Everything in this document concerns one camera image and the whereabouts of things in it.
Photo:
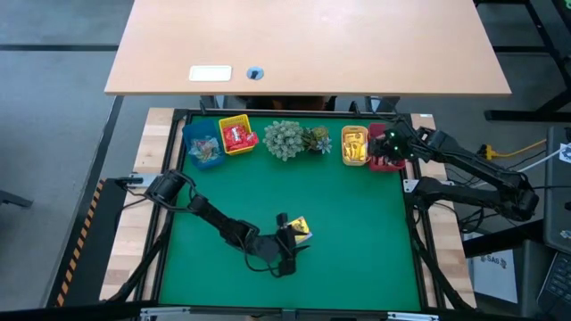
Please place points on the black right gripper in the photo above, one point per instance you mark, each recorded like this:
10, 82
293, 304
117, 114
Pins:
397, 145

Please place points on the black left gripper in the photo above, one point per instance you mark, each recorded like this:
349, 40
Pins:
278, 249

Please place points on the yellow purple Sour Patch pack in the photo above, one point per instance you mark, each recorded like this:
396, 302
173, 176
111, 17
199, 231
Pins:
302, 227

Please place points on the pale Sour Patch Kids pack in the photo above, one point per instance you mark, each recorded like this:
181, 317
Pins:
352, 142

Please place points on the yellow Sour Patch Kids pack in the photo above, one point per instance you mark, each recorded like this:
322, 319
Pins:
359, 153
348, 153

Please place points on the red Skittles candy pack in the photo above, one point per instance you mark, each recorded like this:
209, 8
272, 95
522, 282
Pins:
251, 140
236, 146
233, 134

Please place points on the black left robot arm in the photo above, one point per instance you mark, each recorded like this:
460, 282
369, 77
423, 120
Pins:
209, 214

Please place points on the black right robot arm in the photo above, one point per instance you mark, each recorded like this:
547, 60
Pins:
473, 178

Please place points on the red plastic bin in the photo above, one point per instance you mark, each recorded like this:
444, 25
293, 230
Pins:
377, 129

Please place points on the pale yellow plastic bin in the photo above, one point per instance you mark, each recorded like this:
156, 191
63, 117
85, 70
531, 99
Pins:
354, 130

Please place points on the small succulent in black pot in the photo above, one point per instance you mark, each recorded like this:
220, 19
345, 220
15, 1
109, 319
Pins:
319, 139

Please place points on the pale green potted succulent bush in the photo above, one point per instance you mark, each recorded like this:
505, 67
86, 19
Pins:
283, 140

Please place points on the light wooden desk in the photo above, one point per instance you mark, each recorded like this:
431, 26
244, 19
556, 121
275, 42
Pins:
312, 44

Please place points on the yellow mesh basket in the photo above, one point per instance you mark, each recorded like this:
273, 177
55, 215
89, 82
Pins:
232, 119

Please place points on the blue plastic bin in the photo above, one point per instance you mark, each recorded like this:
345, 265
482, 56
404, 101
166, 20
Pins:
203, 129

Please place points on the grey round desk grommet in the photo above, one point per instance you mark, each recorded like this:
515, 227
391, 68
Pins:
255, 73

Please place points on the black desk support leg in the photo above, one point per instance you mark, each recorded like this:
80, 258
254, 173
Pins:
209, 102

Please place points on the white labelled box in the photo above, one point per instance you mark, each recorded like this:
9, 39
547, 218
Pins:
495, 274

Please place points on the white rectangular desk plate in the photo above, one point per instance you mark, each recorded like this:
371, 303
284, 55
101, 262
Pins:
210, 73

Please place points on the grey cabinet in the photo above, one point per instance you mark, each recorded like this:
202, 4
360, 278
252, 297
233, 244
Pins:
557, 191

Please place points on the black panel with hazard stripes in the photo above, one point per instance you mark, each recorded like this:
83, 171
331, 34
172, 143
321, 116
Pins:
82, 232

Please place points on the black keyboard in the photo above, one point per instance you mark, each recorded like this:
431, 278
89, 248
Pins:
557, 285

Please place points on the grey chair leg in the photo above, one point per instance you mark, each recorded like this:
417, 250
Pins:
15, 198

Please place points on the silver metal bracket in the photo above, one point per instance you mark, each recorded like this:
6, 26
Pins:
165, 310
412, 316

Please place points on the black desk leg frame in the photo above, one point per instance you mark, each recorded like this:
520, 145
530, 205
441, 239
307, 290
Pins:
526, 115

